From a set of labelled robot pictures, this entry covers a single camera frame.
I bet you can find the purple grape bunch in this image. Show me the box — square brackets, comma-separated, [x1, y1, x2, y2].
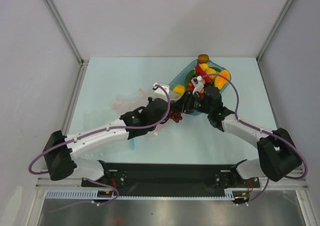
[168, 110, 183, 123]

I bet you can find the yellow bell pepper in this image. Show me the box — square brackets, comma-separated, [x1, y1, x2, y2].
[172, 84, 186, 96]

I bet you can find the yellow-orange mango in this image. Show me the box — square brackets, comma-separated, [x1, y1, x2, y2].
[214, 70, 231, 90]

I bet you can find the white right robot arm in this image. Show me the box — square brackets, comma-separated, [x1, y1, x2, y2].
[171, 87, 303, 187]

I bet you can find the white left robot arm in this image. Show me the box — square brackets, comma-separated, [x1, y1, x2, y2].
[43, 98, 170, 186]

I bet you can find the clear bag, blue zipper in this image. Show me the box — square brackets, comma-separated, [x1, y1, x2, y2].
[82, 107, 136, 161]

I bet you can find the red chili pepper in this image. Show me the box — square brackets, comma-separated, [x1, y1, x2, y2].
[195, 63, 211, 83]

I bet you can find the teal plastic basket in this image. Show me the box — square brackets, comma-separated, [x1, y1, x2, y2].
[169, 60, 234, 119]

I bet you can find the orange-yellow apricot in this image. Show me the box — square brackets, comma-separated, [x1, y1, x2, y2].
[205, 68, 216, 78]

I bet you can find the yellow lemon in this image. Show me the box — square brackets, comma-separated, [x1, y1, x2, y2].
[199, 63, 209, 71]

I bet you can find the brown kiwi fruit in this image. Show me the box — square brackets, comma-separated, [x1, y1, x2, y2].
[197, 54, 210, 64]

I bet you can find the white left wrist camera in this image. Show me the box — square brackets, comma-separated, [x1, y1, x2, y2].
[151, 83, 170, 101]

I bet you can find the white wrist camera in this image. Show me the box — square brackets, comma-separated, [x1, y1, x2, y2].
[188, 76, 204, 95]
[151, 83, 170, 101]

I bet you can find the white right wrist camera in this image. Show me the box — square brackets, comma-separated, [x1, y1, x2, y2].
[188, 76, 204, 95]

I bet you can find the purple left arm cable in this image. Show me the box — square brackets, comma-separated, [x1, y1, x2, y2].
[28, 85, 171, 175]

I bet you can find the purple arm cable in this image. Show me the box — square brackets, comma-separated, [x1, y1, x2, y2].
[28, 85, 171, 175]
[201, 74, 309, 179]

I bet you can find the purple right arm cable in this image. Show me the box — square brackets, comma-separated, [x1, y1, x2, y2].
[201, 74, 309, 179]

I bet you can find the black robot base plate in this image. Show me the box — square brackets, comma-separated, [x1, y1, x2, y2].
[81, 162, 261, 197]

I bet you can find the white slotted cable duct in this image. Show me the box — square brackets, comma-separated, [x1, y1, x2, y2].
[46, 189, 118, 200]

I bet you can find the aluminium frame rail left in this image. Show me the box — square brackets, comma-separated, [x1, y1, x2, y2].
[38, 0, 89, 148]

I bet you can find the aluminium frame rail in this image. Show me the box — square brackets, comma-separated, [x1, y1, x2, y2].
[38, 0, 89, 148]
[256, 0, 295, 64]

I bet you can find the aluminium frame rail right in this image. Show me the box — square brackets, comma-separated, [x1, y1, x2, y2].
[256, 0, 295, 64]

